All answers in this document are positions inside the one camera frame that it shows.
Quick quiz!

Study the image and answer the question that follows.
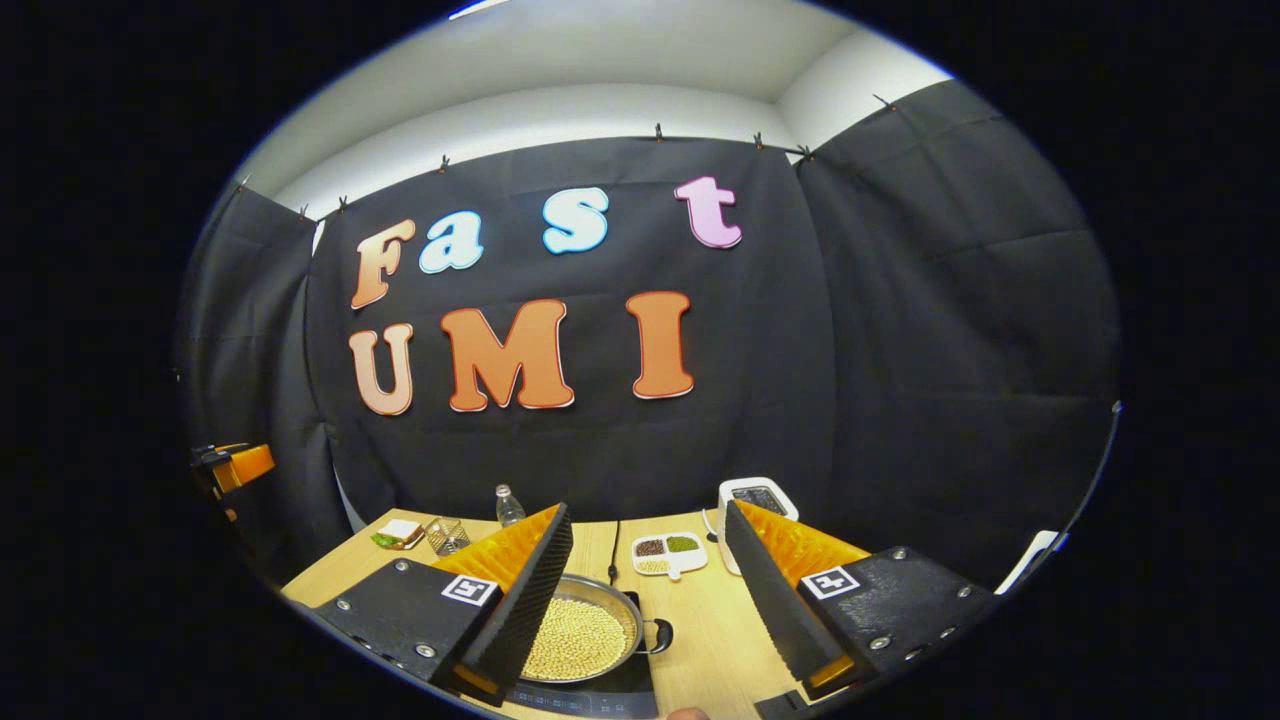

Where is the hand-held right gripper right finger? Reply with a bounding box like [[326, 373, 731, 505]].
[[725, 498, 1001, 701]]

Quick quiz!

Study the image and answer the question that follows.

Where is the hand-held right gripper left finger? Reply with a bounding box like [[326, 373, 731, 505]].
[[310, 503, 576, 706]]

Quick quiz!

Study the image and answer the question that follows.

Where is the pile of yellow soybeans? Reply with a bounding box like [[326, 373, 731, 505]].
[[522, 597, 629, 681]]

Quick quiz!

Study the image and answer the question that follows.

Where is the stainless steel pot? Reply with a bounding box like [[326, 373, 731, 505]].
[[520, 573, 674, 686]]

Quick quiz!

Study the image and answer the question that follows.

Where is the black induction cooktop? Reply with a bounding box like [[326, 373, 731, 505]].
[[505, 650, 661, 719]]

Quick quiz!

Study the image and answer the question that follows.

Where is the white toaster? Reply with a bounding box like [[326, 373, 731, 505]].
[[717, 477, 800, 576]]

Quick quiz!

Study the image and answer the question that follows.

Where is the white divided bean dish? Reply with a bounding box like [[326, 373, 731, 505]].
[[630, 532, 709, 581]]

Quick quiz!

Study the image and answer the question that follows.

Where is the sandwich on white plate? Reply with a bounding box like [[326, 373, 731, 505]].
[[370, 518, 426, 551]]

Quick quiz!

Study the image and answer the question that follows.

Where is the black backdrop cloth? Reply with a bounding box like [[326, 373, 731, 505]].
[[178, 80, 1121, 591]]

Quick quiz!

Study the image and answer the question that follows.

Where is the white flat panel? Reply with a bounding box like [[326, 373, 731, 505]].
[[995, 530, 1061, 593]]

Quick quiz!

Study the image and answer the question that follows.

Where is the grey metal stand pole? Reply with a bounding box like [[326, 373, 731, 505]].
[[1040, 400, 1123, 561]]

